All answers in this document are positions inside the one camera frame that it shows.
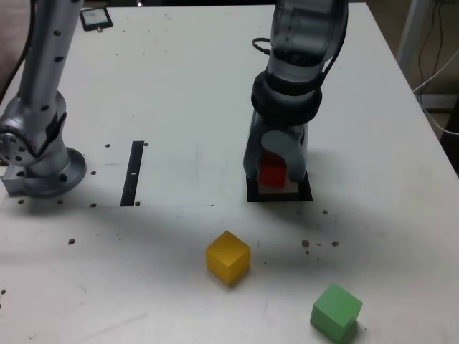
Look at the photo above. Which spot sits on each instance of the yellow cube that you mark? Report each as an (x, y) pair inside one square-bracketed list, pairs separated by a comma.
[(226, 258)]

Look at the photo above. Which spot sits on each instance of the black tape strip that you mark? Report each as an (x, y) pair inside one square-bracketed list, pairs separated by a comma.
[(132, 161)]

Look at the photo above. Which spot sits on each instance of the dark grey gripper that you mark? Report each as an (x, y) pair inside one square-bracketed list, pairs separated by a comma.
[(304, 134)]

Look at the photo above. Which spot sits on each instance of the white metal post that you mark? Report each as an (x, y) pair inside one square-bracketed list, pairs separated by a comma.
[(409, 36)]

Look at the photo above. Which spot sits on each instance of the black tape square outline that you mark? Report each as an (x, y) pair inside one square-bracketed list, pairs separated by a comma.
[(279, 198)]

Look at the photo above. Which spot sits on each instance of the green cube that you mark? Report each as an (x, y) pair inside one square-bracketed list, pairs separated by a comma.
[(333, 308)]

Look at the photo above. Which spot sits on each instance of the red cube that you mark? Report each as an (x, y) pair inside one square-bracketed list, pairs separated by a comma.
[(272, 173)]

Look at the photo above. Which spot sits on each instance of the black phone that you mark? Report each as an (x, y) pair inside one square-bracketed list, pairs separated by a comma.
[(96, 18)]

